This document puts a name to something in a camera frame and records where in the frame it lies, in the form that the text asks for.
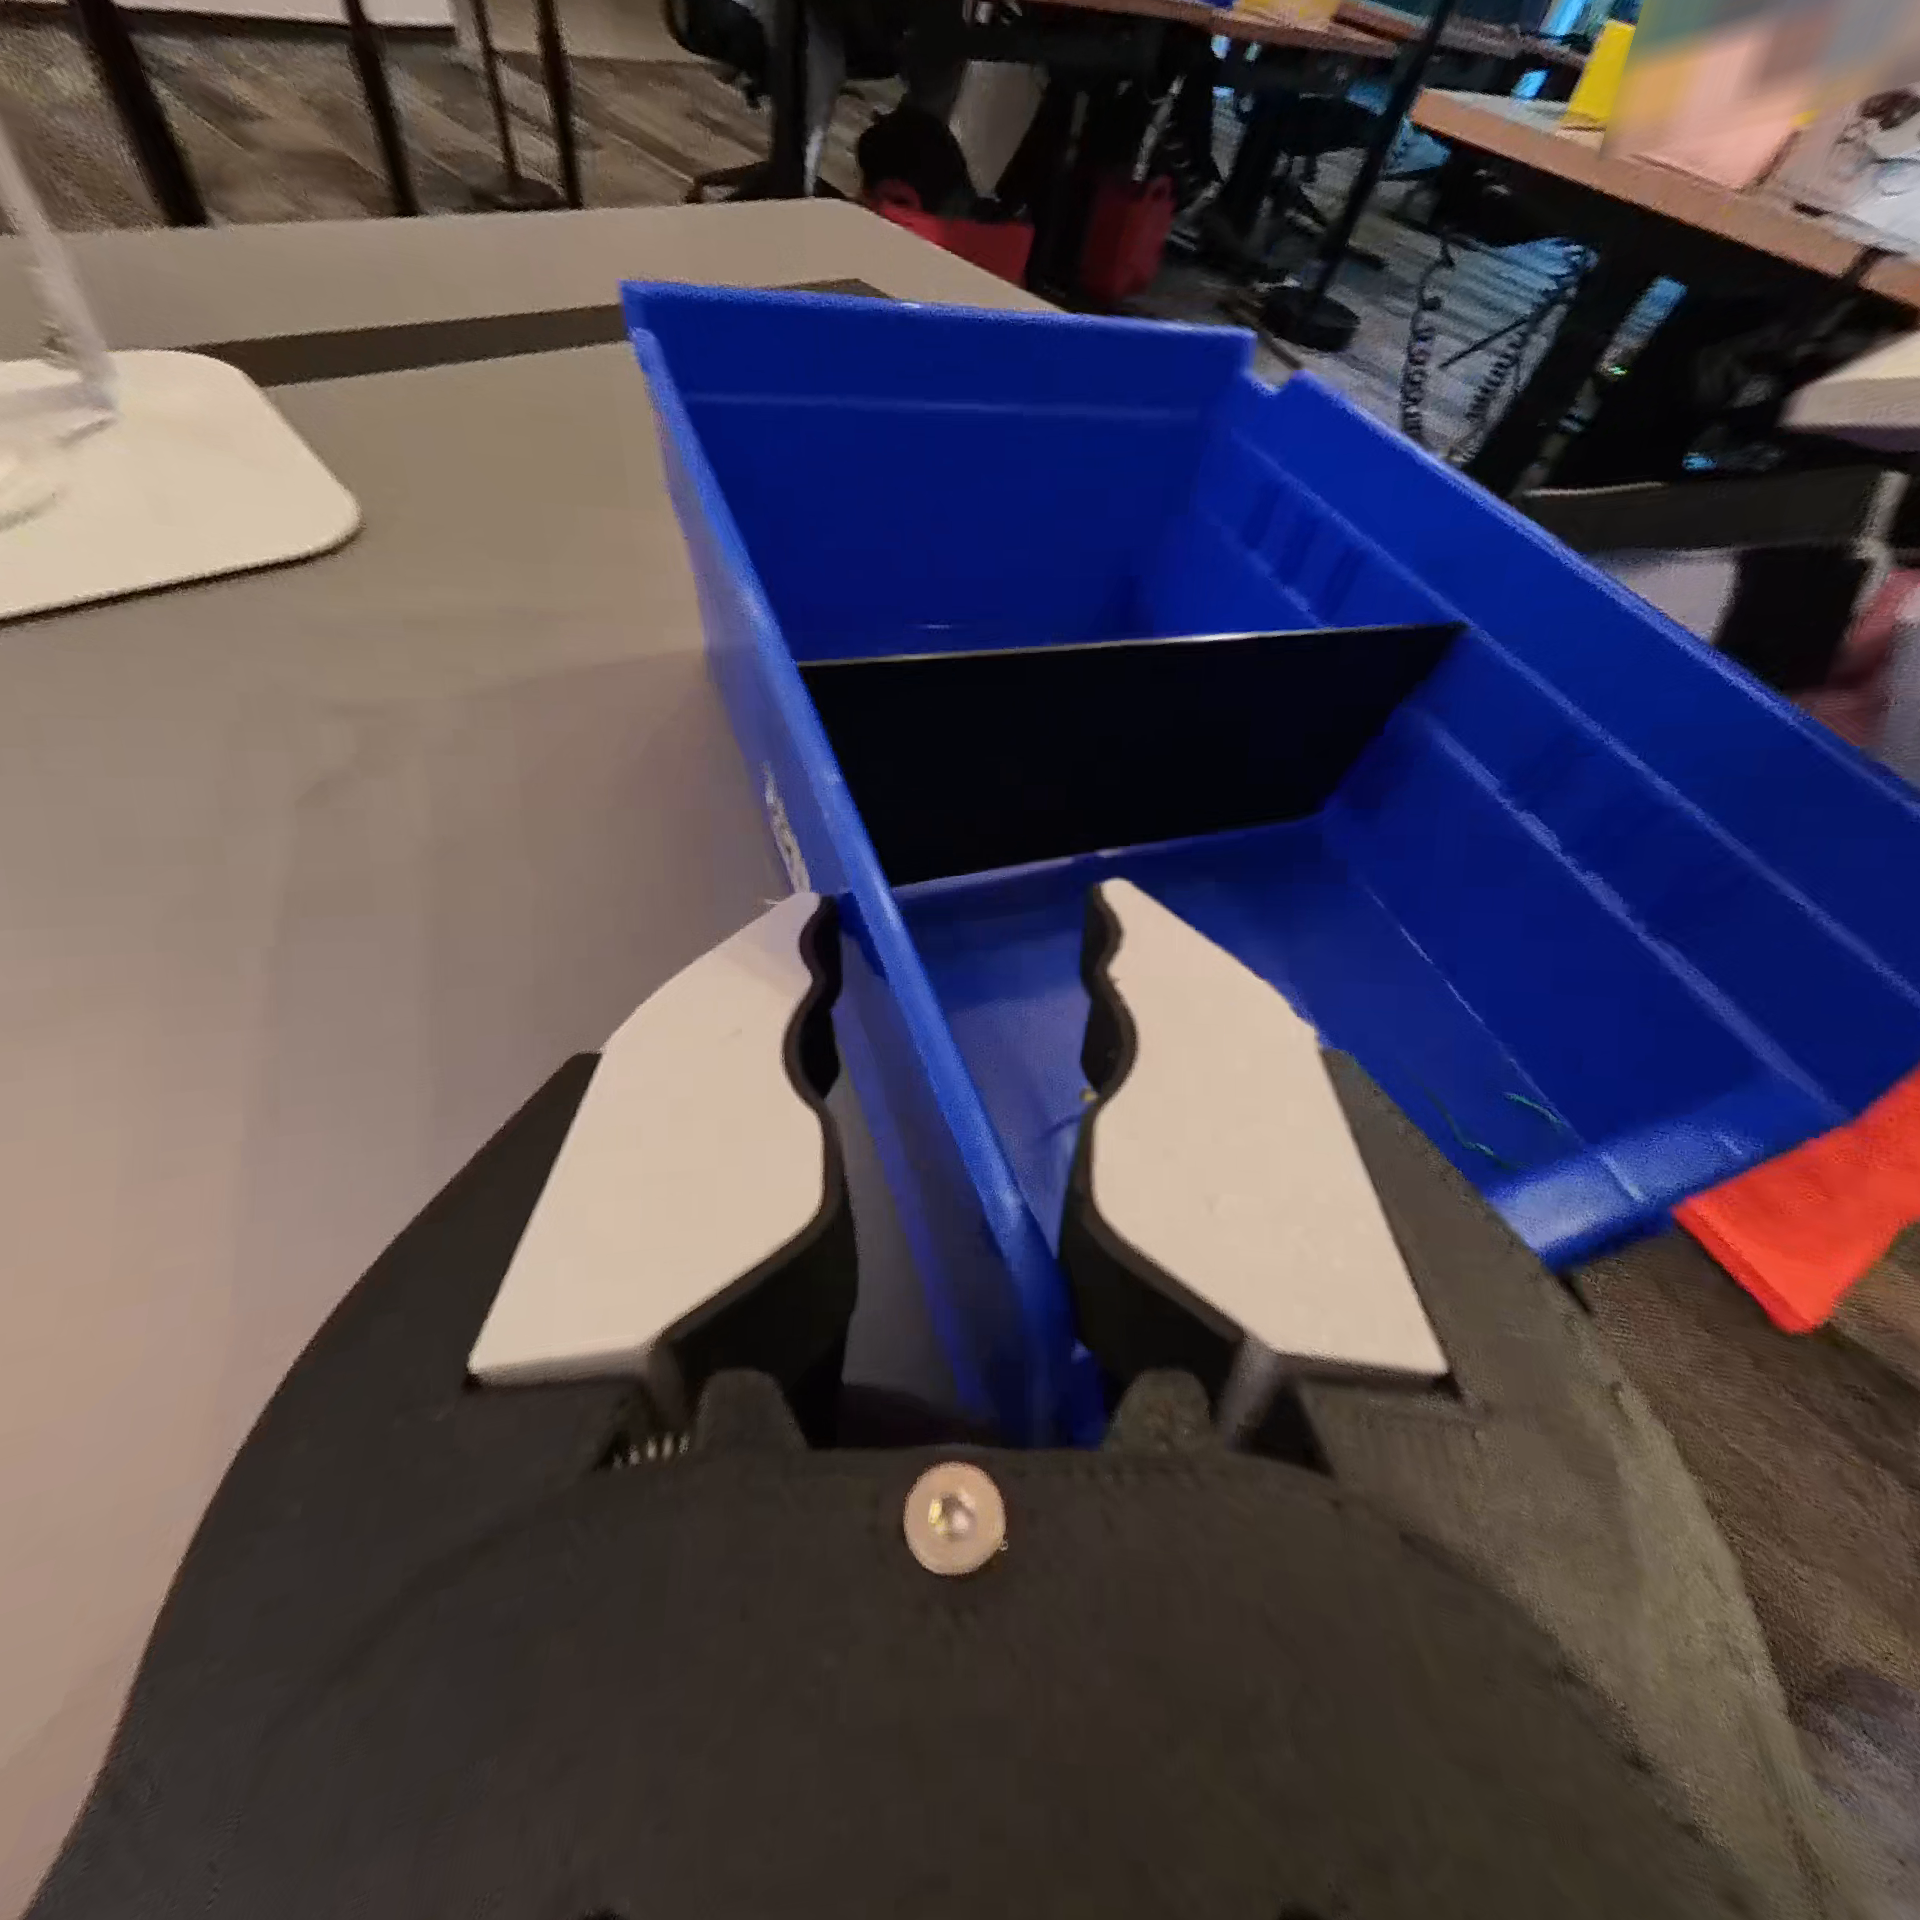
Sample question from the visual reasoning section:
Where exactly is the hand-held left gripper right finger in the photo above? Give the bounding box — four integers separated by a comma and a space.
1058, 879, 1452, 1443

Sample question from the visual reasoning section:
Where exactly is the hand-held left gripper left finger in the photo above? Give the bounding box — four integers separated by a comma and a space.
467, 892, 854, 1449

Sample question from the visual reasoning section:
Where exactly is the blue plastic bin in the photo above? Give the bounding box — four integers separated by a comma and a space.
619, 276, 1920, 1449

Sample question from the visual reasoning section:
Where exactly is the black bin divider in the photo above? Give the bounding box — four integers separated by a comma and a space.
797, 619, 1470, 887

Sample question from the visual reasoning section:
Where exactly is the red plastic bin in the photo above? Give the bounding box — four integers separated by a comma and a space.
1670, 1067, 1920, 1338

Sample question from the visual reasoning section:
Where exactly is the white document stand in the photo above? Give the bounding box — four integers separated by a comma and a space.
0, 127, 362, 625

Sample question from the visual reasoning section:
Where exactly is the red fabric bag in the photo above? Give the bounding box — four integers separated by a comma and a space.
884, 201, 1040, 287
1076, 171, 1179, 301

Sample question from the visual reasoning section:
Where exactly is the wooden desk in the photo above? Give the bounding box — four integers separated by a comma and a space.
1411, 86, 1920, 495

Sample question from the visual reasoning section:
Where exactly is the yellow plastic bin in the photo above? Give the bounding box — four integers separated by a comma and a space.
1569, 19, 1641, 127

